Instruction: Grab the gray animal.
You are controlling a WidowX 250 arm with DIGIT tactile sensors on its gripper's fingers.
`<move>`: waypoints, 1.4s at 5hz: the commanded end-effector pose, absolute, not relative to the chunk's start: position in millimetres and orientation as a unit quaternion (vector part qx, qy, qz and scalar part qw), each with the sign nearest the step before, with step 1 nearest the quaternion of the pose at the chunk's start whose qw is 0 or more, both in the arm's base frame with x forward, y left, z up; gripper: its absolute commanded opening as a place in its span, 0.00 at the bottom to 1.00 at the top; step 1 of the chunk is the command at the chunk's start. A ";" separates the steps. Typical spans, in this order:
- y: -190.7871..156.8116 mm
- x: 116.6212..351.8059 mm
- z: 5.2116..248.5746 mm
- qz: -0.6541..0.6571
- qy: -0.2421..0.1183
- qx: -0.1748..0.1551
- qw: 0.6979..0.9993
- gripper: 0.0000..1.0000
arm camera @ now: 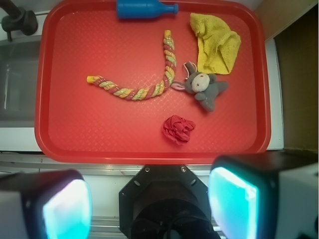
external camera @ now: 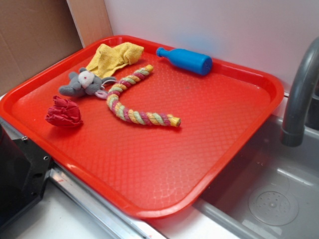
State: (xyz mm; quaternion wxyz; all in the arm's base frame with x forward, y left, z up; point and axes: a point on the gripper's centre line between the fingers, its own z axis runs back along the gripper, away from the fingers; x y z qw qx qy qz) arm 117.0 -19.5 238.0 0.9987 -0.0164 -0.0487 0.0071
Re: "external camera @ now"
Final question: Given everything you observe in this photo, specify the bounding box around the blue plastic bottle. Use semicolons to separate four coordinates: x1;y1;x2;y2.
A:
156;47;213;76

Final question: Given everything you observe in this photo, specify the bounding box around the silver metal rail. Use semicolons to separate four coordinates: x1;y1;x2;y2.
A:
0;119;164;239

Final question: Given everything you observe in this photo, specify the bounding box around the gray faucet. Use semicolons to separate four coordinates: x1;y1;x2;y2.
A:
281;38;319;147

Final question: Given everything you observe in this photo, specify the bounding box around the gray plastic sink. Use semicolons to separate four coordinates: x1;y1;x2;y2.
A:
153;93;319;239

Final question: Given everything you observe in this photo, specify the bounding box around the red crumpled paper ball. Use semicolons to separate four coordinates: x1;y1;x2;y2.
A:
45;96;83;127

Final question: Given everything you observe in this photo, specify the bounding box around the yellow cloth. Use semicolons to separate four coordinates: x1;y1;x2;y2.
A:
86;42;144;78

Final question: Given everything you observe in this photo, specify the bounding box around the multicolour twisted rope toy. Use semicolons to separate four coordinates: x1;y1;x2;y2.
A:
106;65;181;127

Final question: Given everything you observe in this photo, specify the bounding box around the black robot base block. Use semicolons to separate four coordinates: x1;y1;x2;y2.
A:
0;127;52;231

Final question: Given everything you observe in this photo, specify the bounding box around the gray plush animal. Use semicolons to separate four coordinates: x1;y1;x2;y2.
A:
58;68;117;99

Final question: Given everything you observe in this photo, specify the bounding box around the brown cardboard panel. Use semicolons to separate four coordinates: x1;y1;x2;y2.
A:
0;0;113;95

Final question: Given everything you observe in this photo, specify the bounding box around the red plastic tray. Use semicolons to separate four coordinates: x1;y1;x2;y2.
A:
0;36;284;219

